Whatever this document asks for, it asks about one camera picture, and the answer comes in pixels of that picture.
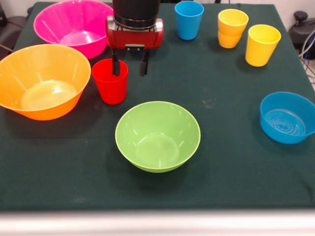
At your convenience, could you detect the amber yellow plastic cup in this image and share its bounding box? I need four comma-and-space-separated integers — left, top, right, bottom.
218, 29, 244, 49

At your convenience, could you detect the red plastic cup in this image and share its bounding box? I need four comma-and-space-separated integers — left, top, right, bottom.
91, 58, 129, 105

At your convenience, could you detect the dark green table cloth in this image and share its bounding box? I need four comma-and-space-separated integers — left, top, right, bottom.
0, 1, 315, 211

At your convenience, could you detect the light blue plastic cup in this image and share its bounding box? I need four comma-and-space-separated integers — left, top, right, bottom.
174, 0, 205, 41

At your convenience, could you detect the tangle of cables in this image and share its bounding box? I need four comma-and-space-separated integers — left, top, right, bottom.
299, 29, 315, 84

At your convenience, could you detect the large yellow-orange plastic bowl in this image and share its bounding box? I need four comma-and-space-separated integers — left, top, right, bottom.
0, 44, 92, 121

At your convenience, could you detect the large pink plastic bowl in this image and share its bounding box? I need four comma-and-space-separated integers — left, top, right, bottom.
33, 0, 115, 60

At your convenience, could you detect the green plastic bowl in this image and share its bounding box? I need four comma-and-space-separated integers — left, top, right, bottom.
115, 101, 201, 174

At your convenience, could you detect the light blue plastic bowl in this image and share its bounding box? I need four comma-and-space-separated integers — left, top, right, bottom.
259, 91, 315, 145

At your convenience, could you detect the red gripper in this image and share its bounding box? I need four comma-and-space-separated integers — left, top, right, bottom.
105, 16, 165, 77

